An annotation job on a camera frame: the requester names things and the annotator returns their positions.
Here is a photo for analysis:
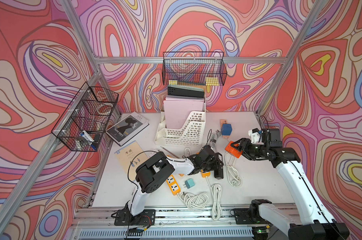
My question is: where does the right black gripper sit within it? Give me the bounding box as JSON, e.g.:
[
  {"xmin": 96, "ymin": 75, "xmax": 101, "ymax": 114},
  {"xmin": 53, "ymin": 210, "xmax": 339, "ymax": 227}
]
[{"xmin": 230, "ymin": 137, "xmax": 269, "ymax": 160}]

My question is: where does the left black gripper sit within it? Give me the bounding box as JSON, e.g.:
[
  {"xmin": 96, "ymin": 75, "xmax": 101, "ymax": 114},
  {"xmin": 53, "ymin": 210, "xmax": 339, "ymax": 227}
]
[{"xmin": 199, "ymin": 156, "xmax": 225, "ymax": 172}]

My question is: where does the orange power strip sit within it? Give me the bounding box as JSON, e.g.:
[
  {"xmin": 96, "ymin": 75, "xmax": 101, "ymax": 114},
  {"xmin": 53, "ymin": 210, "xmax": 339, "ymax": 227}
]
[
  {"xmin": 201, "ymin": 171, "xmax": 211, "ymax": 178},
  {"xmin": 166, "ymin": 175, "xmax": 181, "ymax": 196}
]

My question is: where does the red cube socket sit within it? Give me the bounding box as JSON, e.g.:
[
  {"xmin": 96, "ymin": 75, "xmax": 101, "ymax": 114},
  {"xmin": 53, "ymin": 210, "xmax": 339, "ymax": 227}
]
[{"xmin": 225, "ymin": 141, "xmax": 242, "ymax": 159}]

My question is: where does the blue cube adapter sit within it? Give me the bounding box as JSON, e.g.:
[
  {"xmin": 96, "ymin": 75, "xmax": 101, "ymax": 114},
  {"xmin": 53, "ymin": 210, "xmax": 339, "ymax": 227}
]
[{"xmin": 221, "ymin": 124, "xmax": 233, "ymax": 137}]

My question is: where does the pink power strip back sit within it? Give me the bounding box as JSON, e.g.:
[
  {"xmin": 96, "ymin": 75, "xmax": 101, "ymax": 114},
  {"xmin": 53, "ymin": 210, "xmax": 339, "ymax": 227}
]
[{"xmin": 220, "ymin": 119, "xmax": 228, "ymax": 126}]

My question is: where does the teal plug adapter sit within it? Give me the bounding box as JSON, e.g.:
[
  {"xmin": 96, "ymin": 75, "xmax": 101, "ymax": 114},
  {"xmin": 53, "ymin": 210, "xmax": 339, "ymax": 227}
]
[{"xmin": 185, "ymin": 179, "xmax": 196, "ymax": 189}]

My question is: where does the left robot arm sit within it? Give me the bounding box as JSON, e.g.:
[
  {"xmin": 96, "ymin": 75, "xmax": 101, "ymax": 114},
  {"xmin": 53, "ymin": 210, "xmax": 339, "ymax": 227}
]
[{"xmin": 128, "ymin": 145, "xmax": 224, "ymax": 216}]

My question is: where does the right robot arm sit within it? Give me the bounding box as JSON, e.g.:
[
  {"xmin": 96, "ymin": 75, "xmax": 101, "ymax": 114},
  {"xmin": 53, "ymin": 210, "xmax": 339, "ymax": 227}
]
[{"xmin": 226, "ymin": 129, "xmax": 350, "ymax": 240}]

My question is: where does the pencil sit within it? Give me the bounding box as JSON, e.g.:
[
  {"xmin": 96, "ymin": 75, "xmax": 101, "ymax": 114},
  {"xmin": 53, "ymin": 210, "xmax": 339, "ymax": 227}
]
[{"xmin": 160, "ymin": 146, "xmax": 180, "ymax": 159}]

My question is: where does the white plastic file rack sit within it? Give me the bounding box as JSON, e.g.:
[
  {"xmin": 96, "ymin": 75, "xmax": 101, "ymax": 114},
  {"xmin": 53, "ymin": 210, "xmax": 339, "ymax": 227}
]
[{"xmin": 154, "ymin": 103, "xmax": 206, "ymax": 147}]

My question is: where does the pink folder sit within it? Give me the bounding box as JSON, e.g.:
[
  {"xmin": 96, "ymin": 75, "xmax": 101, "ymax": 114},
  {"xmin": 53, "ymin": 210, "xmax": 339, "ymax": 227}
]
[{"xmin": 163, "ymin": 99, "xmax": 204, "ymax": 129}]

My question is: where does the tan paper booklet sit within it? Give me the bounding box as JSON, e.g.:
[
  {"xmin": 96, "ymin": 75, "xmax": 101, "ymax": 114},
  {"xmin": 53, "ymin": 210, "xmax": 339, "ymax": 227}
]
[{"xmin": 114, "ymin": 141, "xmax": 148, "ymax": 181}]

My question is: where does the grey portrait book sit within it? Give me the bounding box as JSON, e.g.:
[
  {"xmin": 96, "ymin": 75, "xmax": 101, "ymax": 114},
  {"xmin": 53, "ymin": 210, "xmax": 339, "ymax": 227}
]
[{"xmin": 106, "ymin": 112, "xmax": 149, "ymax": 147}]

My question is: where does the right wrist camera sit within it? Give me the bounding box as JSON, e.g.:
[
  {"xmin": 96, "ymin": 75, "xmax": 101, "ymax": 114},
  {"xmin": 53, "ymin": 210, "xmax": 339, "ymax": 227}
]
[{"xmin": 248, "ymin": 128, "xmax": 263, "ymax": 144}]

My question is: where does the white cable bundle centre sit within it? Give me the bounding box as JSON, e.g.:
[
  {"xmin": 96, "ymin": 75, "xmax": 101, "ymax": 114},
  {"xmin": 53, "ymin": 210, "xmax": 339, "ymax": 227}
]
[{"xmin": 206, "ymin": 176, "xmax": 223, "ymax": 222}]

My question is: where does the white cable right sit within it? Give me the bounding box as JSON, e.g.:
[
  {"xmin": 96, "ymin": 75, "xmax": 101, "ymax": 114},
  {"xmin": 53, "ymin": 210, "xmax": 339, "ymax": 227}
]
[{"xmin": 223, "ymin": 151, "xmax": 243, "ymax": 188}]

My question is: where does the grey bundled cable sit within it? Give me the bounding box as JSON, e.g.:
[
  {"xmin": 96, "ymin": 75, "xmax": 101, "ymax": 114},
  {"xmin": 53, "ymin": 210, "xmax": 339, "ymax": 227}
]
[{"xmin": 207, "ymin": 131, "xmax": 222, "ymax": 148}]

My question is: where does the white coiled cable front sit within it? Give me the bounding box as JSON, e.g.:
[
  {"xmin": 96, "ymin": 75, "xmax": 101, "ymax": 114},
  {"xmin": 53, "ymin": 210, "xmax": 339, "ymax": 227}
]
[{"xmin": 177, "ymin": 191, "xmax": 210, "ymax": 210}]

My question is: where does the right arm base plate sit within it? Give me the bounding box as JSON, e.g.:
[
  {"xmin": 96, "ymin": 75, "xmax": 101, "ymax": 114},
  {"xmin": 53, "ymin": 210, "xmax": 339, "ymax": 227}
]
[{"xmin": 231, "ymin": 199, "xmax": 272, "ymax": 225}]

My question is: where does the black wire basket back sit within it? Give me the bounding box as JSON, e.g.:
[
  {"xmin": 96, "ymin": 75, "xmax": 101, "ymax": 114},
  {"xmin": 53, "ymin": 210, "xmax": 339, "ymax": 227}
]
[{"xmin": 162, "ymin": 51, "xmax": 228, "ymax": 86}]

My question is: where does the black wire basket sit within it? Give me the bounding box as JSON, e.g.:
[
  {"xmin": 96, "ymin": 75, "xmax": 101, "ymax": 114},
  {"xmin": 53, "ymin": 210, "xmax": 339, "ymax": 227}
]
[
  {"xmin": 162, "ymin": 51, "xmax": 228, "ymax": 86},
  {"xmin": 51, "ymin": 83, "xmax": 119, "ymax": 152}
]

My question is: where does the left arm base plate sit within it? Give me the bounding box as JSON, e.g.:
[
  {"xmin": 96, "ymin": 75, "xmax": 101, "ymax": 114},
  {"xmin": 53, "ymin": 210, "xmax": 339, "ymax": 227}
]
[{"xmin": 111, "ymin": 209, "xmax": 156, "ymax": 227}]

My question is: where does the black wire basket left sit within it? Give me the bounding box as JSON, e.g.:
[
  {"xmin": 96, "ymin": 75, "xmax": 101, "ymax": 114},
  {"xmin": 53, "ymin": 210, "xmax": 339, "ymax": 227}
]
[{"xmin": 51, "ymin": 83, "xmax": 119, "ymax": 152}]

